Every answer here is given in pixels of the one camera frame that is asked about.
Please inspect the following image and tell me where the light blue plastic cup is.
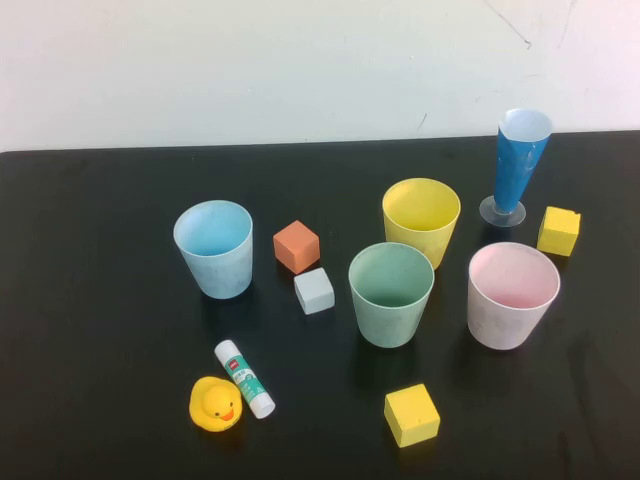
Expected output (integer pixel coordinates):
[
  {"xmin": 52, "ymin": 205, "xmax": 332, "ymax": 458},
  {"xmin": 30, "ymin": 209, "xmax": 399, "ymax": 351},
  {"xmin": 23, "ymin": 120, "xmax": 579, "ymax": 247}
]
[{"xmin": 173, "ymin": 199, "xmax": 254, "ymax": 300}]

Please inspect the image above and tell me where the yellow plastic cup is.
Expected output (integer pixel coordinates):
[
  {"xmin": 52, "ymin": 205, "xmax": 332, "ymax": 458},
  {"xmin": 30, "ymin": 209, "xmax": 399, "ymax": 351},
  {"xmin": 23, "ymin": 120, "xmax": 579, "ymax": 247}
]
[{"xmin": 382, "ymin": 177, "xmax": 462, "ymax": 271}]

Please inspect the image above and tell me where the pink plastic cup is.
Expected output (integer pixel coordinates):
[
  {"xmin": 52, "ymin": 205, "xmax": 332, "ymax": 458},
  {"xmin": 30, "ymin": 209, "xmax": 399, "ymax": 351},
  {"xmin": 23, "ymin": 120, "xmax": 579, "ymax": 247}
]
[{"xmin": 467, "ymin": 242, "xmax": 562, "ymax": 351}]

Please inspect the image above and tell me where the orange foam cube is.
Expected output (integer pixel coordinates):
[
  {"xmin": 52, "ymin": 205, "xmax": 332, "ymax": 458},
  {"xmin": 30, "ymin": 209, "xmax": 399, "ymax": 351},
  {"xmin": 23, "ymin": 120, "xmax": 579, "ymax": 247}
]
[{"xmin": 272, "ymin": 219, "xmax": 321, "ymax": 274}]

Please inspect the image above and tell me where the grey foam cube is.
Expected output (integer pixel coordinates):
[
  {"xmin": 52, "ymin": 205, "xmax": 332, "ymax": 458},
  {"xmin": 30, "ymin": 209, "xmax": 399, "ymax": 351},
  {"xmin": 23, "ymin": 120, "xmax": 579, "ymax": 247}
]
[{"xmin": 293, "ymin": 266, "xmax": 336, "ymax": 316}]

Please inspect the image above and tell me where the green plastic cup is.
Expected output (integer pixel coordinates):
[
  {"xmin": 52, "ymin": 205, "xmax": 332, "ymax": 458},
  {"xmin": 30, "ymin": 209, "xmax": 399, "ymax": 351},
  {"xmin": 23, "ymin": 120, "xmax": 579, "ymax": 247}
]
[{"xmin": 348, "ymin": 242, "xmax": 435, "ymax": 350}]

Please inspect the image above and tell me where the white green glue stick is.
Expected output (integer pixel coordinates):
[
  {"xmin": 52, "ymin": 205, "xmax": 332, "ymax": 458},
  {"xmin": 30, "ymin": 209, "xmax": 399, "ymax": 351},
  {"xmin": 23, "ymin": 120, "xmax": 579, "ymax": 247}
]
[{"xmin": 214, "ymin": 339, "xmax": 277, "ymax": 420}]

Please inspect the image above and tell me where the clear plastic cone stand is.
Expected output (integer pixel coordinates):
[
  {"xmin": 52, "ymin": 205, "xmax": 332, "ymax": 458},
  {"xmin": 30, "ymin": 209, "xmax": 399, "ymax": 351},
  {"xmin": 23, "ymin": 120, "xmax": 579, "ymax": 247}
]
[{"xmin": 479, "ymin": 195, "xmax": 528, "ymax": 229}]

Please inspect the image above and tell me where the yellow rubber duck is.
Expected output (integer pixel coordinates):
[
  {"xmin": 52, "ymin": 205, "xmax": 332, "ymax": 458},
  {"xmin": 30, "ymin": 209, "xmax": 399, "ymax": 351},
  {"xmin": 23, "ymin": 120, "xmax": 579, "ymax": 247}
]
[{"xmin": 188, "ymin": 375, "xmax": 245, "ymax": 432}]

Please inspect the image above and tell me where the plain yellow foam cube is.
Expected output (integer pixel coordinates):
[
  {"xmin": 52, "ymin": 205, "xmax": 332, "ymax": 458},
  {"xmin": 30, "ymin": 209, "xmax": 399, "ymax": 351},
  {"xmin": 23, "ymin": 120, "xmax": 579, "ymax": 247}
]
[{"xmin": 383, "ymin": 383, "xmax": 442, "ymax": 450}]

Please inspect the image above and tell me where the blue cone glass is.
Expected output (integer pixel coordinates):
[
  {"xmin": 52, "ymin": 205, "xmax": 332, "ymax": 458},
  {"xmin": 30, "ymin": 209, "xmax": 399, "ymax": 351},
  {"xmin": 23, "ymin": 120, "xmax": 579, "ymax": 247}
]
[{"xmin": 494, "ymin": 107, "xmax": 554, "ymax": 215}]

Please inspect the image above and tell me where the notched yellow foam cube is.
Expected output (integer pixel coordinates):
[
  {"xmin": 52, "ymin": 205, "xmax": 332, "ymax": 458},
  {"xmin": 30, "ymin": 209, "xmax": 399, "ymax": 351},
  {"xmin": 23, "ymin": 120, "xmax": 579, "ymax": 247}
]
[{"xmin": 536, "ymin": 205, "xmax": 582, "ymax": 257}]

